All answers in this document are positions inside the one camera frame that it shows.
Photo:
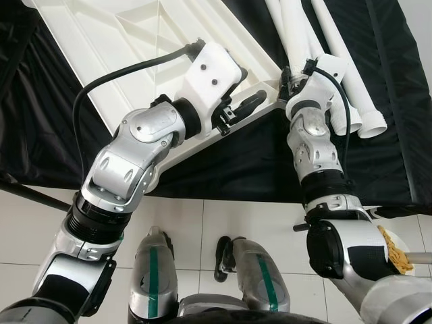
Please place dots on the yellow crumpled cloth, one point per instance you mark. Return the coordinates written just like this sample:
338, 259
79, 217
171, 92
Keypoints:
395, 253

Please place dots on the black robot torso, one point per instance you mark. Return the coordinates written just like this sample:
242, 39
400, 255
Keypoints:
229, 318

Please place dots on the black robot right foot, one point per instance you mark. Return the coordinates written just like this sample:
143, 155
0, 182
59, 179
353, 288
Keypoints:
223, 260

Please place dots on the silver robot left leg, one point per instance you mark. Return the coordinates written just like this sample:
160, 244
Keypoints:
152, 275

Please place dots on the grey bar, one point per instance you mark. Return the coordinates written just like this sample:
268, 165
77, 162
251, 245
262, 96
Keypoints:
422, 257

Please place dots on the black robot left foot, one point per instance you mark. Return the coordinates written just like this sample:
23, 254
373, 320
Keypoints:
170, 246

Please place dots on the silver robot right leg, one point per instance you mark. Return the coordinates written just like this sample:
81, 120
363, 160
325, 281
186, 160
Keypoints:
262, 275

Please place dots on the black metal table leg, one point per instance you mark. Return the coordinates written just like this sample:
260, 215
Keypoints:
30, 194
398, 210

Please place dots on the white round plate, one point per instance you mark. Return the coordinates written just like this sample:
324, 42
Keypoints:
408, 246

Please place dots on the white plastic children table top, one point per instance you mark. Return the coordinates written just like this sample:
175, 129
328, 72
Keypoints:
115, 40

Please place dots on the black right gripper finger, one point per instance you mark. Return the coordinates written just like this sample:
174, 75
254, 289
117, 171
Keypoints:
285, 82

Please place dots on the silver robot leg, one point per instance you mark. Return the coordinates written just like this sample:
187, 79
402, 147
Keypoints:
262, 275
152, 275

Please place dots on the black robot foot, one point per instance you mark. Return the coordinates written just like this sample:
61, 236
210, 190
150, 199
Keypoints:
223, 260
170, 246

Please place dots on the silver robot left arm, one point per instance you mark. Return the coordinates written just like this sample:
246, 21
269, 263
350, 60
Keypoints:
128, 162

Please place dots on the black table cloth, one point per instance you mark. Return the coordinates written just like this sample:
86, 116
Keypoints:
256, 162

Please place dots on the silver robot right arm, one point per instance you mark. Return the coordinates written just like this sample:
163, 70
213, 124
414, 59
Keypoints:
317, 155

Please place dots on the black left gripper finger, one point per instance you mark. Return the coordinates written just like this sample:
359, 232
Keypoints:
241, 74
250, 102

